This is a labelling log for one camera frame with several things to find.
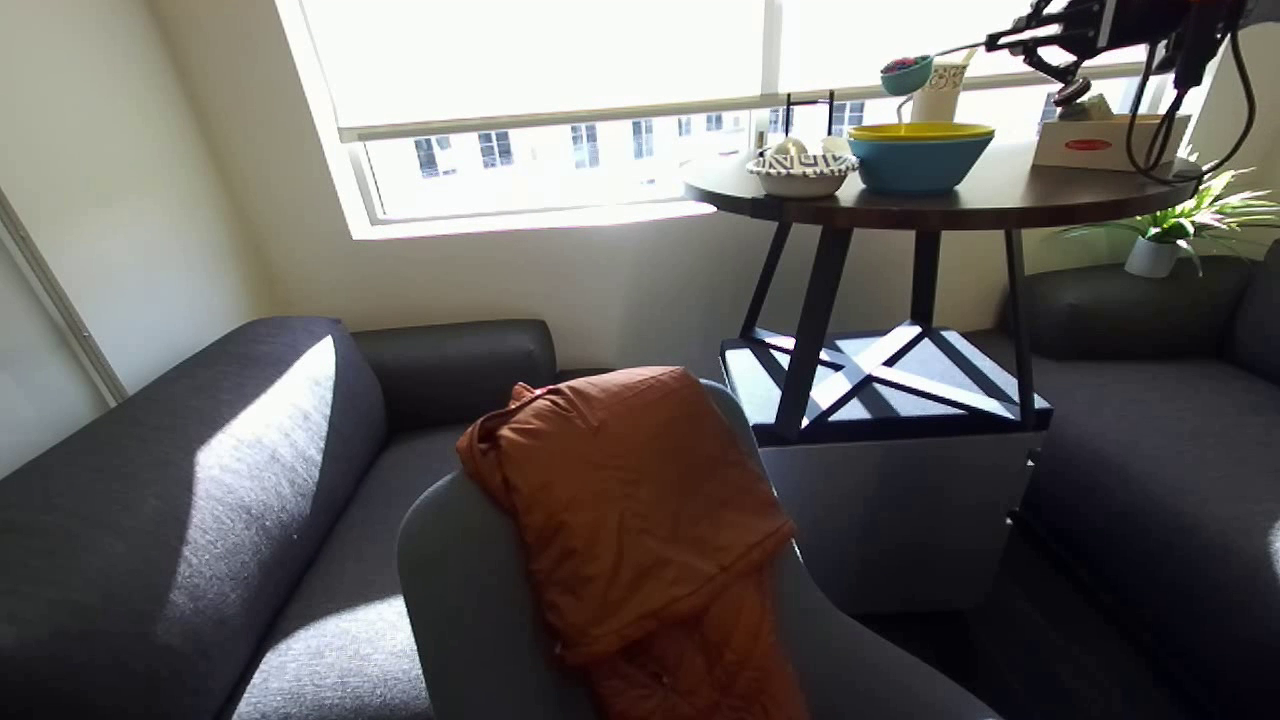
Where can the potted green plant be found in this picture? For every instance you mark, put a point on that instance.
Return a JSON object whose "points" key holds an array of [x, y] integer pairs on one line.
{"points": [[1220, 200]]}

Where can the dark grey fabric sofa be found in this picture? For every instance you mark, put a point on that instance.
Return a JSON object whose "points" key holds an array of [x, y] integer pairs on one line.
{"points": [[160, 534], [1163, 465]]}

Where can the white blue patterned plate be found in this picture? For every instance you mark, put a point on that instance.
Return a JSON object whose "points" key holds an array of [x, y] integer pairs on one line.
{"points": [[800, 178]]}

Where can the orange jacket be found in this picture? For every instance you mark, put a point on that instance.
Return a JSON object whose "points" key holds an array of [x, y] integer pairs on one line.
{"points": [[624, 507]]}

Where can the round dark wooden table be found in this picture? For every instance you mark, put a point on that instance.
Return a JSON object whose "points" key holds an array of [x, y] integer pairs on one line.
{"points": [[963, 205]]}

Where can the grey shell chair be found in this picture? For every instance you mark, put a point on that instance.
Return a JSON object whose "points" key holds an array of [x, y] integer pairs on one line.
{"points": [[467, 600]]}

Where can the grey ottoman with tray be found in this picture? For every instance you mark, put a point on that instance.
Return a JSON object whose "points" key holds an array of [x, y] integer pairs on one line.
{"points": [[892, 523]]}

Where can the glass spice jar dark cap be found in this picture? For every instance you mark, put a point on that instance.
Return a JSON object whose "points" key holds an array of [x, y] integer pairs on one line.
{"points": [[1068, 88]]}

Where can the white printed paper carton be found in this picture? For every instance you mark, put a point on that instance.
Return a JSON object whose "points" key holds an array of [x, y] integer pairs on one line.
{"points": [[943, 99]]}

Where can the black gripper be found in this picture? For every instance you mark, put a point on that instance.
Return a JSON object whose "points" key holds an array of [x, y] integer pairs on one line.
{"points": [[1120, 26]]}

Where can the cream wooden box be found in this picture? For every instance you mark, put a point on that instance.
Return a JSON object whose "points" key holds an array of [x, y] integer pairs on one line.
{"points": [[1104, 145]]}

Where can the blue bowl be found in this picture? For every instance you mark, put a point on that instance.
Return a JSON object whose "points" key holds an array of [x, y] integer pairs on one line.
{"points": [[922, 167]]}

